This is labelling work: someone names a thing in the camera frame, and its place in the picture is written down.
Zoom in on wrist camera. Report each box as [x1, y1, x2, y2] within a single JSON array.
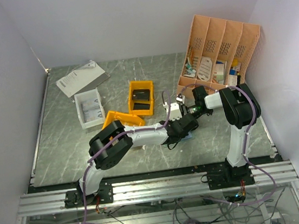
[[163, 102, 183, 121], [176, 93, 185, 105]]

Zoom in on white oval paint palette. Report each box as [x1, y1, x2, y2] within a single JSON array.
[[197, 56, 213, 81]]

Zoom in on orange file organizer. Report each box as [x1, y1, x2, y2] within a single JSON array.
[[177, 15, 261, 97]]

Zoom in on blue white box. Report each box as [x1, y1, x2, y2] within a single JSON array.
[[227, 63, 242, 86]]

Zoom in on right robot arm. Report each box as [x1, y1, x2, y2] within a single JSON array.
[[188, 83, 261, 187]]

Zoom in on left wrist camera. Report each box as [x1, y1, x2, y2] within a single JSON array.
[[163, 102, 183, 121]]

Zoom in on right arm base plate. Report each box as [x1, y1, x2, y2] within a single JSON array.
[[201, 163, 255, 190]]

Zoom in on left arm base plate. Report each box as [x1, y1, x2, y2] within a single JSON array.
[[64, 182, 114, 209]]

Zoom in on grey white booklet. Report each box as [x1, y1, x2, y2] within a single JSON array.
[[55, 60, 110, 98]]

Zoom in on silver VIP cards stack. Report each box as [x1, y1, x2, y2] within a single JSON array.
[[81, 98, 102, 122]]

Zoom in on yellow bin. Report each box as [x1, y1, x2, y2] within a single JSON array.
[[128, 80, 154, 116], [102, 110, 145, 129]]

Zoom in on aluminium rail frame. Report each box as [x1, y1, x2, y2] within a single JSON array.
[[15, 161, 299, 224]]

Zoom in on black cards stack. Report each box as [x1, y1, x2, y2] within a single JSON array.
[[132, 89, 151, 110]]

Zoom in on white bin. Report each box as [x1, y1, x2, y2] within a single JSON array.
[[74, 88, 106, 129]]

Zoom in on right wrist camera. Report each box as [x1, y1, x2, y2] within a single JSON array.
[[176, 93, 185, 105]]

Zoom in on red white box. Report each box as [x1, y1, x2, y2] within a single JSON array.
[[213, 61, 226, 83]]

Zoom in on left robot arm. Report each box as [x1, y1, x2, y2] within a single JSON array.
[[77, 114, 198, 206]]

